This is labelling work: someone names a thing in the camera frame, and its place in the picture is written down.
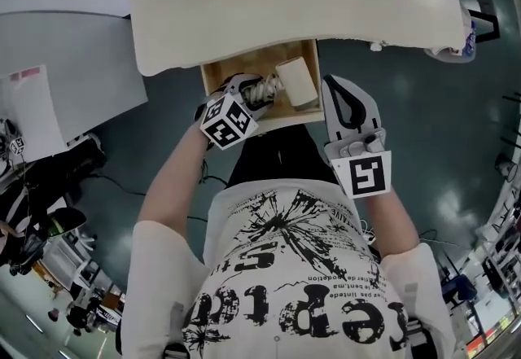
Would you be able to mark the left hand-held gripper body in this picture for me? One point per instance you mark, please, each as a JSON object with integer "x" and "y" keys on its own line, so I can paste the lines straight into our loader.
{"x": 228, "y": 121}

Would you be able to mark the person's black trousers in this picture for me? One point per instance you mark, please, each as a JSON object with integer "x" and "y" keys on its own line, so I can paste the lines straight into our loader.
{"x": 277, "y": 162}

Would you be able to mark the person's right forearm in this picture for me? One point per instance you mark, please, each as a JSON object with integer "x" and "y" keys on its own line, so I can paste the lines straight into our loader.
{"x": 390, "y": 223}

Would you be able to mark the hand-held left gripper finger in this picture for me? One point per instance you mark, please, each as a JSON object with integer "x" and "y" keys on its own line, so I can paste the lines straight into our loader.
{"x": 246, "y": 80}
{"x": 258, "y": 107}

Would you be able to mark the blue chair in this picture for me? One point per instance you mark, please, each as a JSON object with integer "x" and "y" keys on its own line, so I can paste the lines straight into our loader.
{"x": 460, "y": 290}

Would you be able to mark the person's left forearm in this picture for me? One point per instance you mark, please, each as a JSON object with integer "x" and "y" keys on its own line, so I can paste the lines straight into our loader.
{"x": 175, "y": 182}

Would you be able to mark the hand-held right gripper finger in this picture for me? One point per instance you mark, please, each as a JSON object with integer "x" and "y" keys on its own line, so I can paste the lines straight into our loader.
{"x": 330, "y": 121}
{"x": 372, "y": 113}

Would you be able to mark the white table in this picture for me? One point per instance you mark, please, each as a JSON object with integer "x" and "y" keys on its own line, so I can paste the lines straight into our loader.
{"x": 81, "y": 56}

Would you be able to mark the large wooden drawer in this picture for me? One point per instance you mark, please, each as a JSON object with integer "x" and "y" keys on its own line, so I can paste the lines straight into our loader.
{"x": 220, "y": 72}

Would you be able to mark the person's white printed shirt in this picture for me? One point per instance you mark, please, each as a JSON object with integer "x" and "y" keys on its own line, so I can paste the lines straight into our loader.
{"x": 285, "y": 268}

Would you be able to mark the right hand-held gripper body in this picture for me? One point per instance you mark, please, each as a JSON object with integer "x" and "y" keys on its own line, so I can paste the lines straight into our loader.
{"x": 366, "y": 174}

